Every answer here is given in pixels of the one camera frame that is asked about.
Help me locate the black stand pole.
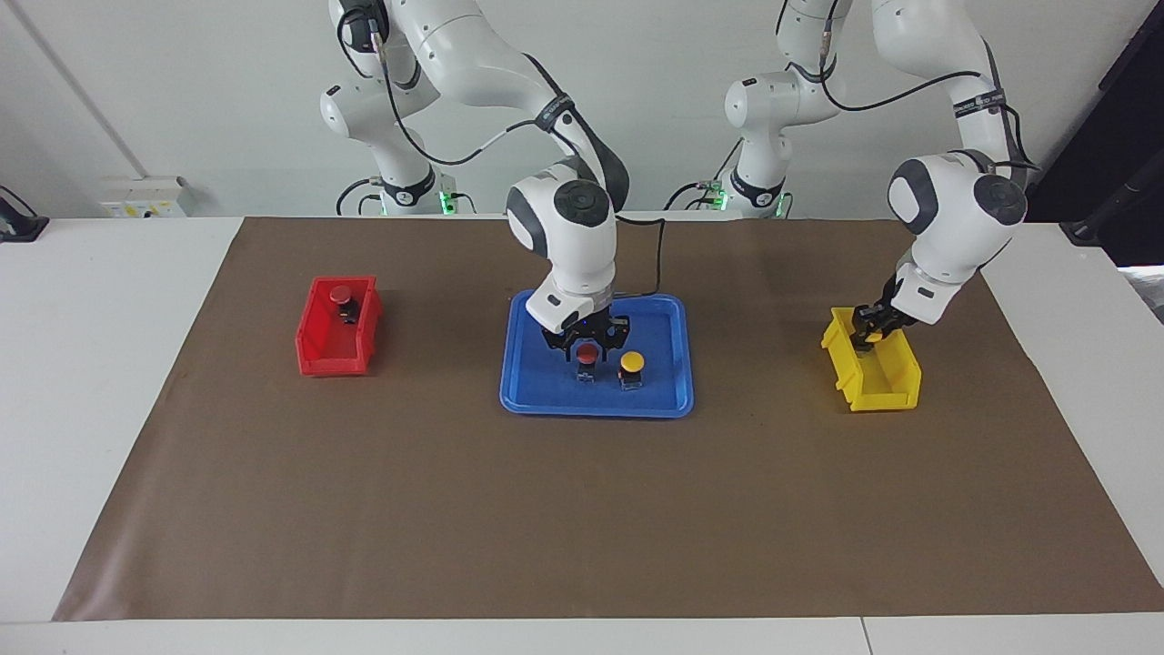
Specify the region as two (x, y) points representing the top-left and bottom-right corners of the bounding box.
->
(1059, 155), (1164, 248)

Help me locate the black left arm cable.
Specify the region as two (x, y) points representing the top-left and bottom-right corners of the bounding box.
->
(782, 0), (1042, 174)

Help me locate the black side panel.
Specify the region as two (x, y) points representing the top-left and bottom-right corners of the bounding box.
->
(1003, 0), (1164, 269)

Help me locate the blue plastic tray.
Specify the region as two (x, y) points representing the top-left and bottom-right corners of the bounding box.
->
(499, 289), (696, 419)

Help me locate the black desk device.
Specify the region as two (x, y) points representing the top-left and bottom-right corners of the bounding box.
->
(0, 185), (50, 243)

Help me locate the grey metallic object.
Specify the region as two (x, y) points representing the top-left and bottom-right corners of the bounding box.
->
(1117, 264), (1164, 324)

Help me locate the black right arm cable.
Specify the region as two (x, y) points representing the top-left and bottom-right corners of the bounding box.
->
(336, 9), (669, 301)

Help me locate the red plastic bin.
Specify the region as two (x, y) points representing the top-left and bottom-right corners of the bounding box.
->
(296, 276), (384, 378)

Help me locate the black right base cable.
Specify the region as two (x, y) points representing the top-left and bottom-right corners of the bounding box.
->
(335, 177), (383, 217)

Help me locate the brown paper mat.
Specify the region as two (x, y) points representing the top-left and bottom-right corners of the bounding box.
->
(53, 218), (1164, 622)

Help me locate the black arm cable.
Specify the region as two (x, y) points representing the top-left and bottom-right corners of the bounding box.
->
(782, 0), (1042, 174)
(336, 9), (669, 301)

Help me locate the white wall socket box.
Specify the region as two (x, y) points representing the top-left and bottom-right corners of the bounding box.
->
(98, 176), (192, 219)

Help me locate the yellow plastic bin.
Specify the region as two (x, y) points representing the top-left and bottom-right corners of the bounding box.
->
(821, 306), (923, 413)

